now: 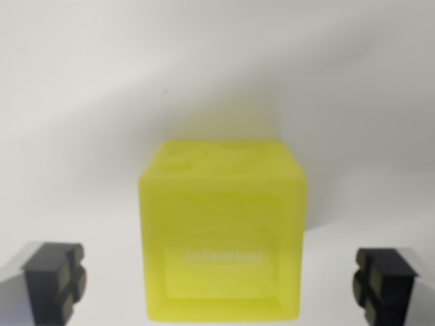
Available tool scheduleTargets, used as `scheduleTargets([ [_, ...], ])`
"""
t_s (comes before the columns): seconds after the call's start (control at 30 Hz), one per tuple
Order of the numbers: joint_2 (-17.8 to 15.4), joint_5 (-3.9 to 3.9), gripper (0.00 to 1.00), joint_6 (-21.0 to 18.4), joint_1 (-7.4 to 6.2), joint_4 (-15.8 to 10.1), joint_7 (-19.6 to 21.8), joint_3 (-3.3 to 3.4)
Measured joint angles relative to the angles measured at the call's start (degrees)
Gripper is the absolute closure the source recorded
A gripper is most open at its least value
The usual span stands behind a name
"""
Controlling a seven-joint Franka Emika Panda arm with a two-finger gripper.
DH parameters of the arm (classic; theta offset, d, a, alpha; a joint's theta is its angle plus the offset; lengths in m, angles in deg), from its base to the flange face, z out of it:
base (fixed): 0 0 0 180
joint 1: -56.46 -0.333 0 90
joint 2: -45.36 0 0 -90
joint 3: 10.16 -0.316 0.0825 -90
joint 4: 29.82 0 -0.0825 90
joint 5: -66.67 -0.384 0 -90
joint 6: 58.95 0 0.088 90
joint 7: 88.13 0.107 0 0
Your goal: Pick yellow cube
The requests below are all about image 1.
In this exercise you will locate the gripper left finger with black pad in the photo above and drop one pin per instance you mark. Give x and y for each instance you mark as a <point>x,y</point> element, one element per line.
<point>47,282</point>

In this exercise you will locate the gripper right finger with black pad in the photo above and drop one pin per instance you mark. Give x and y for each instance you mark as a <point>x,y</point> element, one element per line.
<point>391,285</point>

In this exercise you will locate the yellow translucent cube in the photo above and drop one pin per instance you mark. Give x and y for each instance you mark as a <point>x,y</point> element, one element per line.
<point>221,217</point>

